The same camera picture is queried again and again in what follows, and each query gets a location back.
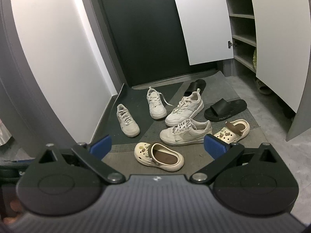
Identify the black slide sandal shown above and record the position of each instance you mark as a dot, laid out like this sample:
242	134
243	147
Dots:
194	87
233	108

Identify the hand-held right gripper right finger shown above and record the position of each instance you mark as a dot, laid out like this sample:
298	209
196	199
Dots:
215	146

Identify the grey green doormat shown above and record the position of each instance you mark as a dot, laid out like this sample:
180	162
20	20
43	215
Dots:
148	133

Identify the white chunky sneaker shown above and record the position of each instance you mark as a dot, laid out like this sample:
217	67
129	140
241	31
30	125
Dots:
184	111
156	106

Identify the grey shoe cabinet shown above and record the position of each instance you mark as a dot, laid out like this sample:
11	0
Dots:
240	15

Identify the white cabinet door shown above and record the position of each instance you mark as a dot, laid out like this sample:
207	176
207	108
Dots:
201	24
279	41

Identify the dark green door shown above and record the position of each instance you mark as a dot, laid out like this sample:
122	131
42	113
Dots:
136	29

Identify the white sneaker teal logo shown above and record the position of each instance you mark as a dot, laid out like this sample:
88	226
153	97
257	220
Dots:
184	136
127	123

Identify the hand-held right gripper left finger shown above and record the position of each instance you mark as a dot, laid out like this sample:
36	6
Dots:
100	148

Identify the pale cloth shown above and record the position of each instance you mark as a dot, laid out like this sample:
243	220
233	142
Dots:
5	133

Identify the green fuzzy slipper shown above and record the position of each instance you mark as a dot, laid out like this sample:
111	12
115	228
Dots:
255	59

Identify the metal door hinge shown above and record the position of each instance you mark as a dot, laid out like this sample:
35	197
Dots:
232	44

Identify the beige sandal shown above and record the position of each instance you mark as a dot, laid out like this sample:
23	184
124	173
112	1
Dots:
263	88

